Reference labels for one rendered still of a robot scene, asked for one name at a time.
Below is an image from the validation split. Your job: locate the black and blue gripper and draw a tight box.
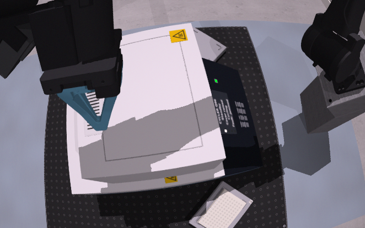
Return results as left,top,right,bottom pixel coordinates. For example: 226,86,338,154
40,0,123,131

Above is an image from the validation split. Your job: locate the white real-time pcr cycler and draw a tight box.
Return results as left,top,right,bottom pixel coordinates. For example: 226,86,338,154
67,23,263,194

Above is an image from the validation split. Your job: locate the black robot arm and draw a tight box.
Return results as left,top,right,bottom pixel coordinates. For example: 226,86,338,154
0,0,365,94

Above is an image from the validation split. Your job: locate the white well pcr plate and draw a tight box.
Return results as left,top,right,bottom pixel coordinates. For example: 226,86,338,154
197,189,246,228

